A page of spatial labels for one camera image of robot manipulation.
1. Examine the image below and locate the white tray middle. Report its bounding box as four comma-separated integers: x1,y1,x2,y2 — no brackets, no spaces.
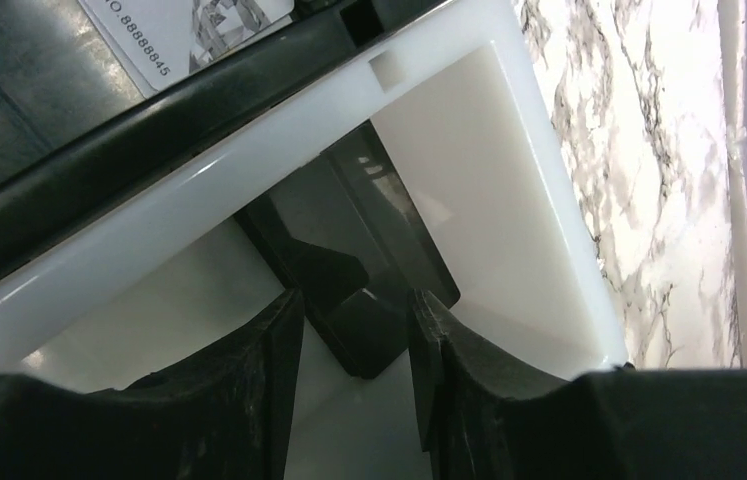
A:
0,1,627,479

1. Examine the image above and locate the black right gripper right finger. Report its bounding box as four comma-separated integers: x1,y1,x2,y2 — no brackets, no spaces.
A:
407,290,747,479

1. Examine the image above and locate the black tray left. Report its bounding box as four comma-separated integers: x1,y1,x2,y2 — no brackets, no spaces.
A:
0,1,432,280

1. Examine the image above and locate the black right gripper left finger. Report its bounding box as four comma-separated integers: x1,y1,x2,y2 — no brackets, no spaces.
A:
0,290,304,479

